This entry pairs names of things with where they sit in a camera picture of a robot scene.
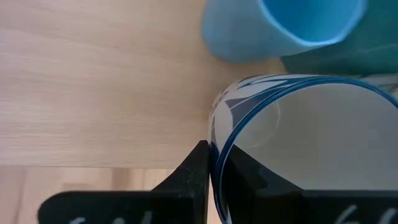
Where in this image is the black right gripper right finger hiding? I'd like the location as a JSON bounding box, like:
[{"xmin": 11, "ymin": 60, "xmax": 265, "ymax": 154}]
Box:
[{"xmin": 222, "ymin": 144, "xmax": 398, "ymax": 224}]

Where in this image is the blue white floral mug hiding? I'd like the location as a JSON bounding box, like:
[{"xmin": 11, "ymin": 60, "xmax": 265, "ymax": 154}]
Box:
[{"xmin": 207, "ymin": 73, "xmax": 398, "ymax": 224}]

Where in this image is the light blue mug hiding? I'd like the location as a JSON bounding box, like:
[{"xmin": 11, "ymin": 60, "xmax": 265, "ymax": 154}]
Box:
[{"xmin": 201, "ymin": 0, "xmax": 368, "ymax": 65}]

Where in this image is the teal brown glazed mug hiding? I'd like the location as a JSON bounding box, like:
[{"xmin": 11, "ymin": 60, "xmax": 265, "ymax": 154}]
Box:
[{"xmin": 279, "ymin": 0, "xmax": 398, "ymax": 76}]

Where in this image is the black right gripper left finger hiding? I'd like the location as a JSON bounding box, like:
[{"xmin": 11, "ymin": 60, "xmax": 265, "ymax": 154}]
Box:
[{"xmin": 37, "ymin": 139, "xmax": 210, "ymax": 224}]

